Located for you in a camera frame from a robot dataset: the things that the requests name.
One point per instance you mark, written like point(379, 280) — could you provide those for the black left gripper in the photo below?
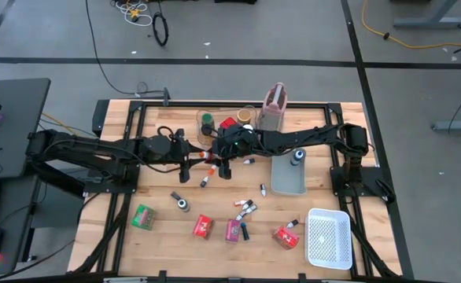
point(183, 155)

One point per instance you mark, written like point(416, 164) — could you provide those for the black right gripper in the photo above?
point(234, 149)

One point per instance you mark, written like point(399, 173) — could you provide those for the orange food colouring dropper bottle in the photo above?
point(212, 170)

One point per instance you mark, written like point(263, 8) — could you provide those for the blue food colouring dropper bottle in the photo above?
point(249, 161)
point(204, 182)

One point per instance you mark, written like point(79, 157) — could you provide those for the black-cap sprinkles bottle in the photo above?
point(183, 205)

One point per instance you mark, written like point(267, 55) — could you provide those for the red Froot Loops cereal box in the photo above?
point(203, 227)

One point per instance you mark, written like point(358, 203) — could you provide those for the grey plastic bin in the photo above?
point(287, 181)

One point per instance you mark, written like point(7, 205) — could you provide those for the magenta Raisin Bran cereal box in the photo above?
point(233, 231)

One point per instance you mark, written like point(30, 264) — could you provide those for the white perforated plastic basket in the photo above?
point(329, 236)

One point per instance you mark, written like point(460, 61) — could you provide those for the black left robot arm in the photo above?
point(96, 153)

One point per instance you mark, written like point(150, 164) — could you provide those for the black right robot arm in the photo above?
point(301, 137)

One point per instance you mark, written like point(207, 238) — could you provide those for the orange spice jar black lid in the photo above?
point(207, 129)

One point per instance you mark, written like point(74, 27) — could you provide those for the green-lid spice jar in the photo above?
point(207, 118)

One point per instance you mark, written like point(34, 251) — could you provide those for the clear plastic organizer bin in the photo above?
point(224, 111)

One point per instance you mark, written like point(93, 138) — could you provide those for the dark food colouring dropper bottle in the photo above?
point(247, 204)
point(263, 190)

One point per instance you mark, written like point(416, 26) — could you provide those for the green Apple Jacks cereal box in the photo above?
point(144, 217)

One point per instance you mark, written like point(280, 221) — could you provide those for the dark blue icing tube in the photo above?
point(245, 232)

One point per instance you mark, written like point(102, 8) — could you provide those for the black food colouring dropper bottle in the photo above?
point(292, 224)

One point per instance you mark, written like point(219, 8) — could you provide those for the black desk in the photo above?
point(18, 126)

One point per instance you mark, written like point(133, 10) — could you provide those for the grey keyboard desk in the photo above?
point(18, 220)

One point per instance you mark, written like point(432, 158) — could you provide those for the grey desk foot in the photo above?
point(431, 23)
point(458, 126)

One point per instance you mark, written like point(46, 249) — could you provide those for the black aluminium rig frame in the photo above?
point(293, 105)

